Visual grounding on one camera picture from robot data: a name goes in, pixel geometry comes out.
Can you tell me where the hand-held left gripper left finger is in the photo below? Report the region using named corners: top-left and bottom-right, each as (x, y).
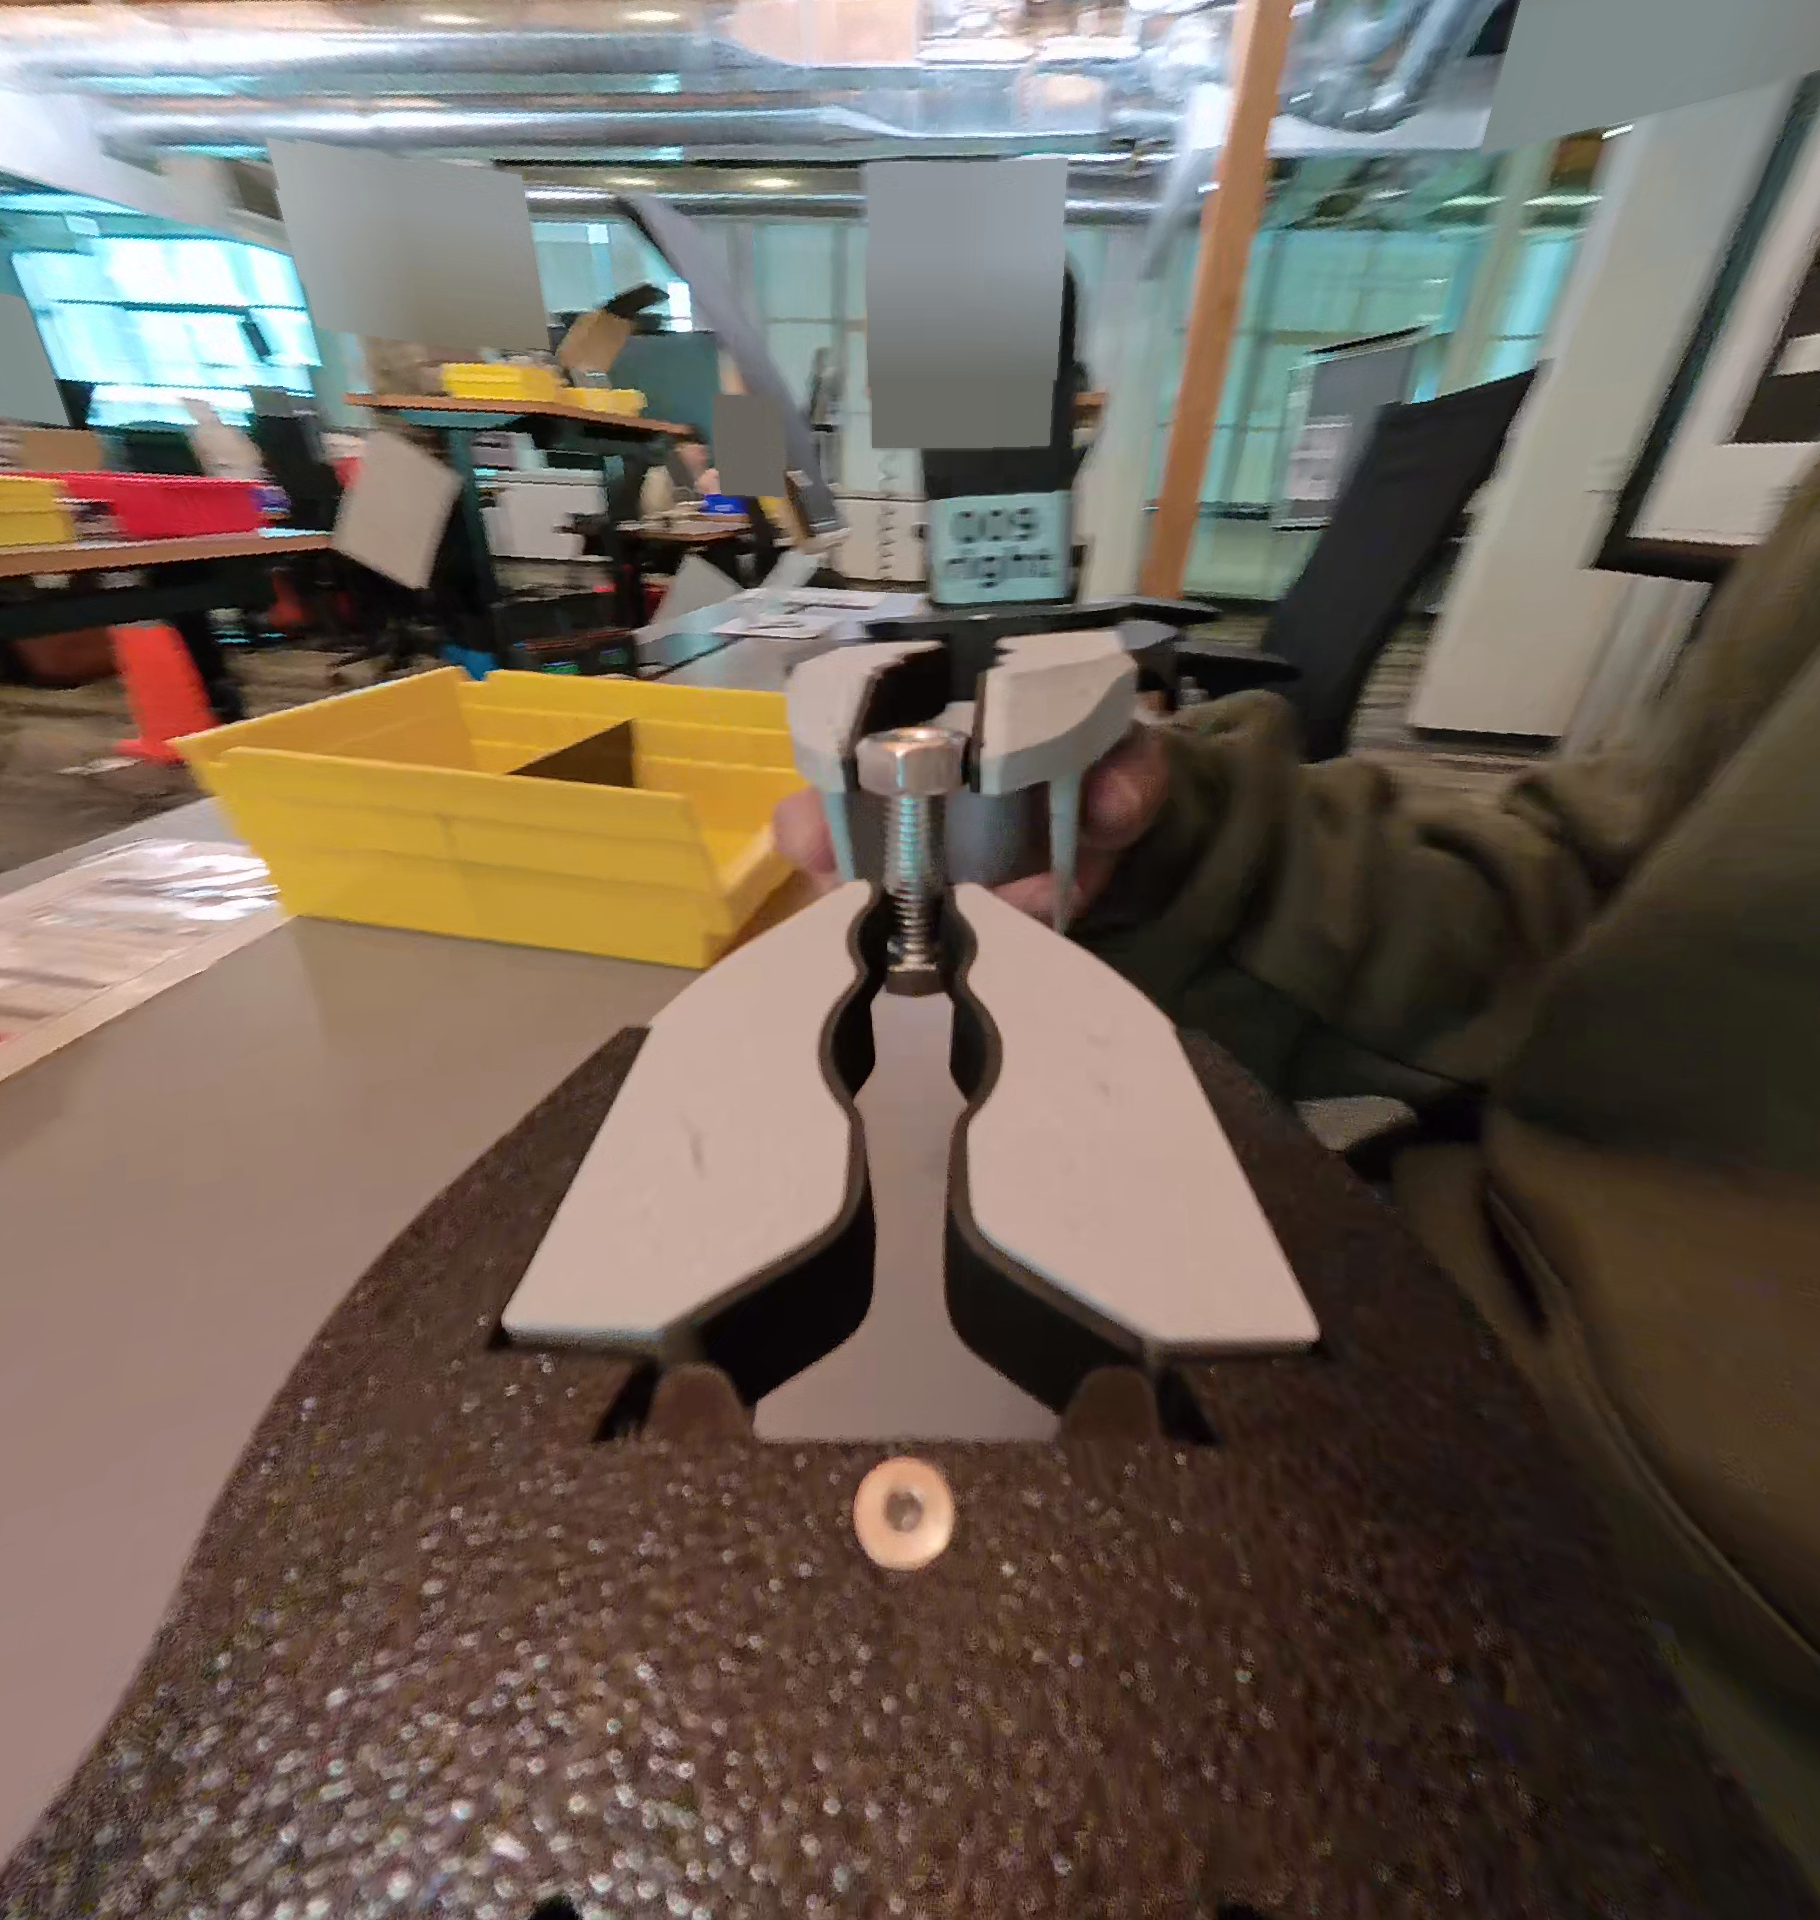
top-left (500, 882), bottom-right (875, 1400)

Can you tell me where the long wooden table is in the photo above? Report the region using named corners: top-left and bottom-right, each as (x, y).
top-left (0, 527), bottom-right (344, 647)

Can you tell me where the wooden support post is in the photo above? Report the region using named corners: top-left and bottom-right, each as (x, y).
top-left (1142, 0), bottom-right (1296, 594)

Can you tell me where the steel bolt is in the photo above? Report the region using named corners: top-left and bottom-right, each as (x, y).
top-left (880, 792), bottom-right (955, 1000)

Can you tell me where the laminated barcode sheet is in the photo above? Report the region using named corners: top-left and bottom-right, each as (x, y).
top-left (0, 837), bottom-right (286, 1058)

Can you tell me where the silver ventilation duct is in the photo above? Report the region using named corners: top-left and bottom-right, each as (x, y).
top-left (0, 0), bottom-right (1513, 168)

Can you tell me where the checkered marker board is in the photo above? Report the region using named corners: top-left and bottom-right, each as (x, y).
top-left (1592, 67), bottom-right (1820, 579)

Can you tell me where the black office chair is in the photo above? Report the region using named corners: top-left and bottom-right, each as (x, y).
top-left (1217, 366), bottom-right (1542, 767)

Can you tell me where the grey notice board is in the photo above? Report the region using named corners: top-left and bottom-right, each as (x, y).
top-left (1277, 333), bottom-right (1429, 530)

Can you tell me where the person's right forearm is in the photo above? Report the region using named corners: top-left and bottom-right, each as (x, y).
top-left (1068, 686), bottom-right (1647, 1089)

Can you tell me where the orange traffic cone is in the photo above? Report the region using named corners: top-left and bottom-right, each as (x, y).
top-left (112, 621), bottom-right (232, 767)

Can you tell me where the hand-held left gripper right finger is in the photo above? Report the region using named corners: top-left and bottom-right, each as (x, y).
top-left (942, 882), bottom-right (1322, 1411)

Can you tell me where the grey desk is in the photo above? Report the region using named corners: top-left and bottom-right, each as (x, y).
top-left (0, 591), bottom-right (1467, 1920)

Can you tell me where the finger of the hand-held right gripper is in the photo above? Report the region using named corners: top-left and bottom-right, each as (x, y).
top-left (974, 627), bottom-right (1142, 933)
top-left (787, 641), bottom-right (948, 889)

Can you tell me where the standing desk wooden top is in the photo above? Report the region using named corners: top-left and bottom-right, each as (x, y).
top-left (346, 391), bottom-right (697, 669)

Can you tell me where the red plastic bin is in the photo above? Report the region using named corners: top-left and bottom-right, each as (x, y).
top-left (42, 470), bottom-right (271, 541)

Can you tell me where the person's right hand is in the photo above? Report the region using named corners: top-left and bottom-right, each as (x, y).
top-left (771, 720), bottom-right (1170, 925)

